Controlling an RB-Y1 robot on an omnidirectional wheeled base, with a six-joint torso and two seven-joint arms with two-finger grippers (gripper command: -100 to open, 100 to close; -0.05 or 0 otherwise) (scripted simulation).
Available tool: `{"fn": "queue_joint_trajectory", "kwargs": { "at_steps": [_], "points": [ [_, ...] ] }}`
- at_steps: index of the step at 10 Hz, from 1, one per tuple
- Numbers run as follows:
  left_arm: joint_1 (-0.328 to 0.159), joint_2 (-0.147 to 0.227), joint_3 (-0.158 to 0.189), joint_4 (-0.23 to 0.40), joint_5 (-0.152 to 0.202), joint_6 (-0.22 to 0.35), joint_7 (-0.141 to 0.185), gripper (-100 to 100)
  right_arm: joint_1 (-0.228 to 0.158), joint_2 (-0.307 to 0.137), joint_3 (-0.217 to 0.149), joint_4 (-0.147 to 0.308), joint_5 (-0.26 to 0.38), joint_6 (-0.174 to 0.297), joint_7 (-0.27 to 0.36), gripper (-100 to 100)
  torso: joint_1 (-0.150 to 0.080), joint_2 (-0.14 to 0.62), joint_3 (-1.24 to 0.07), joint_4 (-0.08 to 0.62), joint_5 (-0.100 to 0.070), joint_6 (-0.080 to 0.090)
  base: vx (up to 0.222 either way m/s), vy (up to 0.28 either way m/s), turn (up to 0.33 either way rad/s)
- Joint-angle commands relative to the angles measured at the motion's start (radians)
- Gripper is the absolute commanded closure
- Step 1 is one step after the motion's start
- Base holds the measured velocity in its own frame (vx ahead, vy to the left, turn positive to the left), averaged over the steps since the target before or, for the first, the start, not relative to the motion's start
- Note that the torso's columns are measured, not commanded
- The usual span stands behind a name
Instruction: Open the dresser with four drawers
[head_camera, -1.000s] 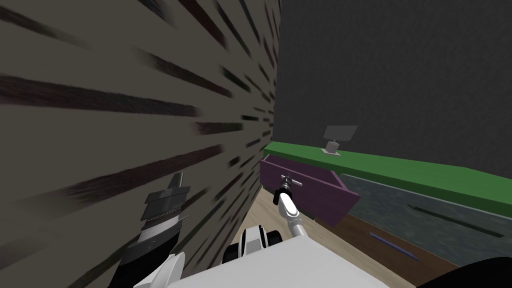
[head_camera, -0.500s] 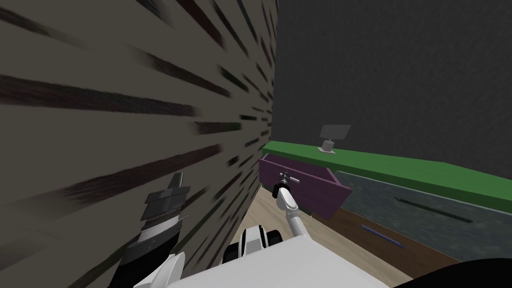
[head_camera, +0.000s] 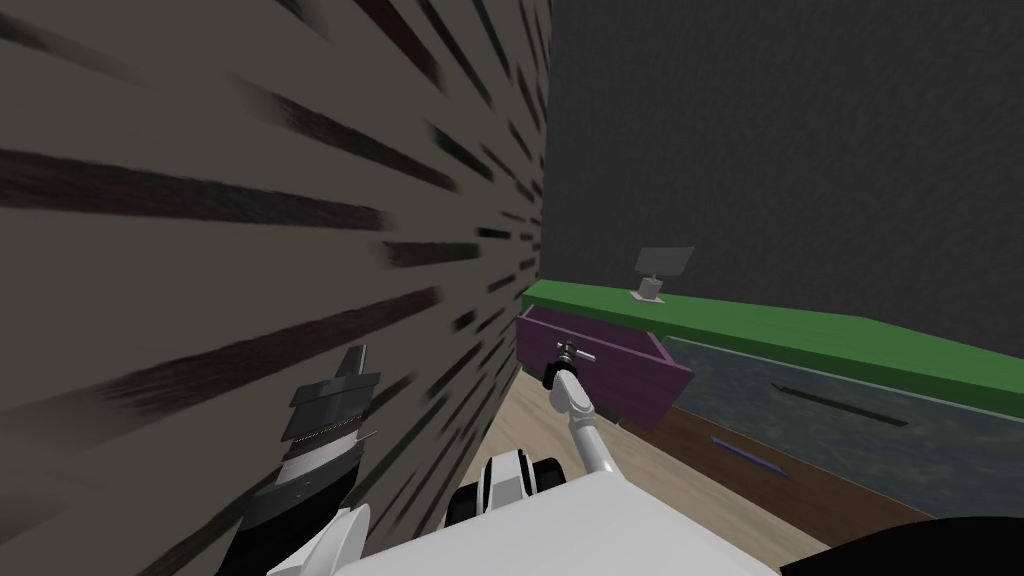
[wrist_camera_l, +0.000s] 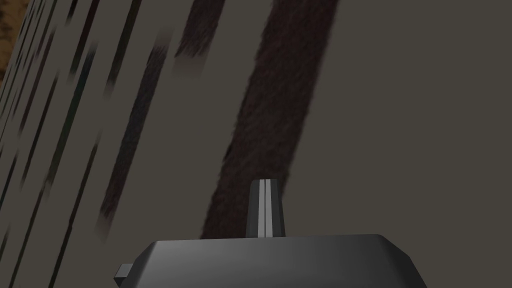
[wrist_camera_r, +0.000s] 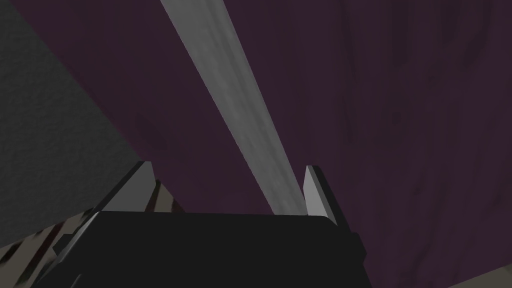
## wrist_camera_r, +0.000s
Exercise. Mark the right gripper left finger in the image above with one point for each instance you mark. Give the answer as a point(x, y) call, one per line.
point(132, 194)

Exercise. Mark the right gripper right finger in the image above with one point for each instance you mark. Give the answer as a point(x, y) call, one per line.
point(318, 196)

